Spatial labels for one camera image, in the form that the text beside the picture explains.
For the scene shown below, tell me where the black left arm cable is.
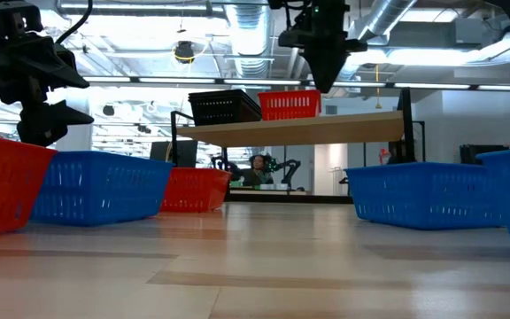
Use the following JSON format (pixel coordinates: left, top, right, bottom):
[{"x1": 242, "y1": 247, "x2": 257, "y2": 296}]
[{"x1": 54, "y1": 0, "x2": 94, "y2": 46}]

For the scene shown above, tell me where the black equipment cabinet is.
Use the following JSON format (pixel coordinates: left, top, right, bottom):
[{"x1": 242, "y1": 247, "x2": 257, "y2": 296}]
[{"x1": 459, "y1": 144, "x2": 510, "y2": 166}]

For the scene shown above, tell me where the black hanging ceiling device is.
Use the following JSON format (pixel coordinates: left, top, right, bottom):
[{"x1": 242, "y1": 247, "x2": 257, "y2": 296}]
[{"x1": 174, "y1": 40, "x2": 196, "y2": 65}]

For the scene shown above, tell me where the silver ceiling air duct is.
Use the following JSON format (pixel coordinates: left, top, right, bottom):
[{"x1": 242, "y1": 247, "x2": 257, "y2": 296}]
[{"x1": 224, "y1": 0, "x2": 274, "y2": 79}]

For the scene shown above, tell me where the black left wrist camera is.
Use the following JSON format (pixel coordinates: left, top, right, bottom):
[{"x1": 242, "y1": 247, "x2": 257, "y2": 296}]
[{"x1": 0, "y1": 0, "x2": 44, "y2": 40}]

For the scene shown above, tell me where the wooden shelf with black frame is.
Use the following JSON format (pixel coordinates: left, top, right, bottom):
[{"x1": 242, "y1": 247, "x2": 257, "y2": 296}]
[{"x1": 169, "y1": 87, "x2": 418, "y2": 205}]

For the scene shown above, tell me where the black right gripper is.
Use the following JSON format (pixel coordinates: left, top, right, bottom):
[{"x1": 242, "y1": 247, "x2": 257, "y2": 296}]
[{"x1": 277, "y1": 0, "x2": 369, "y2": 95}]

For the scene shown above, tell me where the red plastic slotted basket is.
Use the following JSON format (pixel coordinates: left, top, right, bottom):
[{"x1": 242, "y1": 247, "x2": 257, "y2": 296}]
[
  {"x1": 158, "y1": 167, "x2": 233, "y2": 214},
  {"x1": 257, "y1": 89, "x2": 323, "y2": 122},
  {"x1": 0, "y1": 131, "x2": 58, "y2": 239}
]

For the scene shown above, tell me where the seated person facing table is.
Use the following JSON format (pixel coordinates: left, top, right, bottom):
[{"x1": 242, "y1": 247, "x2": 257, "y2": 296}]
[{"x1": 240, "y1": 153, "x2": 277, "y2": 188}]

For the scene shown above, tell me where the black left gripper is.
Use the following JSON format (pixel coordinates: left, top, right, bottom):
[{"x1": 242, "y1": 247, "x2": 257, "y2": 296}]
[{"x1": 0, "y1": 26, "x2": 95, "y2": 148}]

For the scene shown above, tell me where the black plastic slotted basket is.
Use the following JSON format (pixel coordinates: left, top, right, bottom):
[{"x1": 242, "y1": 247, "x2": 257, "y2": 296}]
[{"x1": 187, "y1": 89, "x2": 264, "y2": 128}]

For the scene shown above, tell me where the black computer monitor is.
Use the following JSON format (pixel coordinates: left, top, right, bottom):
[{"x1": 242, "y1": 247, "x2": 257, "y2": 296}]
[{"x1": 149, "y1": 140, "x2": 199, "y2": 169}]

